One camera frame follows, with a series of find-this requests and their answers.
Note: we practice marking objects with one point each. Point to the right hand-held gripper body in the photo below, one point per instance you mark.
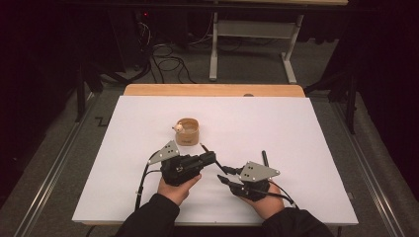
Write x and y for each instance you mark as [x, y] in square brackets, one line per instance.
[255, 173]

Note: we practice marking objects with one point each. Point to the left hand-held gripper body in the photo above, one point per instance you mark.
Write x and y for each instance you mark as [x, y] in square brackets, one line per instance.
[179, 169]

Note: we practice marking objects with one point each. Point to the plain black pen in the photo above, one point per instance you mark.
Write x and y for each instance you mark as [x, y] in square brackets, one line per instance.
[206, 148]

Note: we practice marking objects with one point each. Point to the yellow ceramic bear pot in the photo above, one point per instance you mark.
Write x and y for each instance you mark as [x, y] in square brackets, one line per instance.
[187, 136]

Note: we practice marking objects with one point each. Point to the person's left hand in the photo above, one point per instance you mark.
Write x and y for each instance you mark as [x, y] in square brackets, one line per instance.
[176, 192]

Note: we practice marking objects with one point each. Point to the person's right hand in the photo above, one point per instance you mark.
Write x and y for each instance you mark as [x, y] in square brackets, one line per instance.
[270, 207]

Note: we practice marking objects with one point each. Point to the white table sheet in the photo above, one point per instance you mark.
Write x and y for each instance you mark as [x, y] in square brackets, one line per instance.
[263, 125]

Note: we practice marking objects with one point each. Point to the wooden table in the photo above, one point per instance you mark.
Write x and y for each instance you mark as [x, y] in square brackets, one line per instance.
[214, 90]

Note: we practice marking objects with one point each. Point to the black metal stand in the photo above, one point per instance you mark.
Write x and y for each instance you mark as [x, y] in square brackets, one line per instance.
[80, 98]
[351, 105]

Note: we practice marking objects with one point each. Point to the metal floor rail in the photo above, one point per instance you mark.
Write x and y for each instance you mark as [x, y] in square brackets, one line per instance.
[363, 164]
[52, 174]

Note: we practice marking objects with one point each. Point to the white desk frame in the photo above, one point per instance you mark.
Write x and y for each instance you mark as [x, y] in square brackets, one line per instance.
[253, 29]

